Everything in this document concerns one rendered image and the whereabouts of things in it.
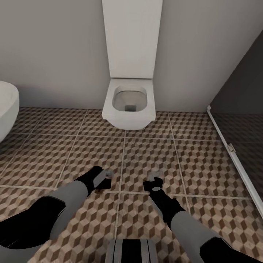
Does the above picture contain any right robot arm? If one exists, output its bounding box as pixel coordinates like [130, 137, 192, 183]
[143, 171, 263, 263]

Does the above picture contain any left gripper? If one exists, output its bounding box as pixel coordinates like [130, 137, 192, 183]
[96, 179, 111, 190]

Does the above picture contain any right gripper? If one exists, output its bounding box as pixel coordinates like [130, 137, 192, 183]
[143, 178, 162, 191]

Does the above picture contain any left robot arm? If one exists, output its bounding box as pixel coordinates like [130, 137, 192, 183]
[0, 167, 115, 263]

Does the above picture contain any robot trunk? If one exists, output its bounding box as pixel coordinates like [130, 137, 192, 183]
[105, 239, 158, 263]

